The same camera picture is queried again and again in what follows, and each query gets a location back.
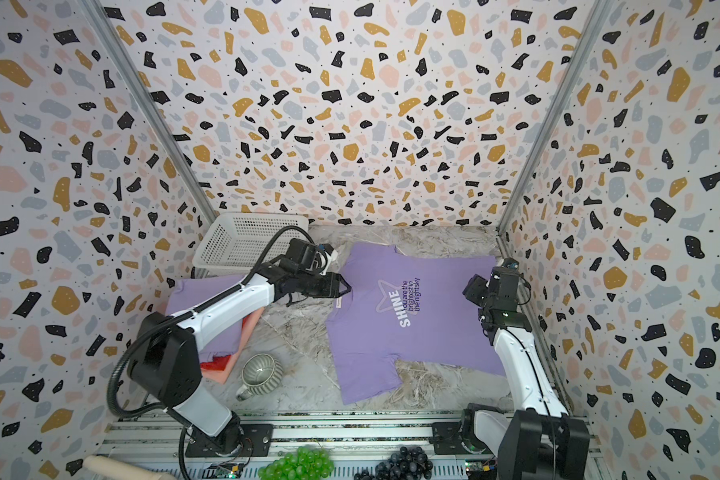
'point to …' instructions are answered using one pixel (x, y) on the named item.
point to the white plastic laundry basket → (238, 241)
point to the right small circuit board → (478, 466)
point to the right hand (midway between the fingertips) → (477, 276)
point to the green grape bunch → (303, 463)
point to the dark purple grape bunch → (409, 463)
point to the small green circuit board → (223, 471)
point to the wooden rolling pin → (124, 468)
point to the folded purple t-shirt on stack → (186, 294)
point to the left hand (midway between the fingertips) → (346, 283)
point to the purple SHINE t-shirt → (405, 307)
